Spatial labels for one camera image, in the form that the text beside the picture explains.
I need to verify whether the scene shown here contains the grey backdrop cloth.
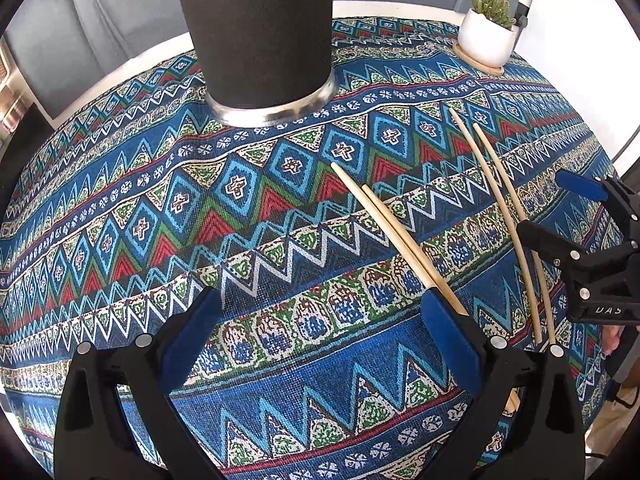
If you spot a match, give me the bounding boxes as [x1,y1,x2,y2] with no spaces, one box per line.
[2,0,528,121]

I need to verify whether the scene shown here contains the white board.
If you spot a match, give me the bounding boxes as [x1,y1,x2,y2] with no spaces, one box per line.
[515,0,640,181]

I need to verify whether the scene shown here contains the cactus in white pot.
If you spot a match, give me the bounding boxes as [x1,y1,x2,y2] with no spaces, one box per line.
[457,0,521,68]

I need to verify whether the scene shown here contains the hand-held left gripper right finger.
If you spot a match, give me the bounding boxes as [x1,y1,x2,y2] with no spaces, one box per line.
[419,287,586,480]

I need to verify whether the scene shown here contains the blue patterned tablecloth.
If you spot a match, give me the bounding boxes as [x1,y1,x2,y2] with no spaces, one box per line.
[0,15,621,480]

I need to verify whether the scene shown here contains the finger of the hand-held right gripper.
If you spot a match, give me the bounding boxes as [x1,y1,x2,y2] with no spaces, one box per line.
[516,221,593,283]
[556,169,640,241]

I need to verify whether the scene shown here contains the round wooden coaster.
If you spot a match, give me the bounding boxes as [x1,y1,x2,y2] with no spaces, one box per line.
[452,42,507,75]

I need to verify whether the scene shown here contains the person's right hand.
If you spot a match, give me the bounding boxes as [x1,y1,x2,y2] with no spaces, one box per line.
[601,325,625,357]

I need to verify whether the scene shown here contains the black cylindrical utensil holder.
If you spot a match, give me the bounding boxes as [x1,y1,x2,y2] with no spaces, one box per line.
[169,0,337,128]

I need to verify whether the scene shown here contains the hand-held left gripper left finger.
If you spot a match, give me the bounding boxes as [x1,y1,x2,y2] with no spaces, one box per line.
[50,287,223,480]

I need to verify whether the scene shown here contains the black side table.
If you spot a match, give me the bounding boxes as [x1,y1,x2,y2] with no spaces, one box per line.
[0,100,56,196]

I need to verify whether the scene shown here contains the wooden chopstick pair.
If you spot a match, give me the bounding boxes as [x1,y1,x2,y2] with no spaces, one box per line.
[449,107,544,344]
[331,162,522,415]

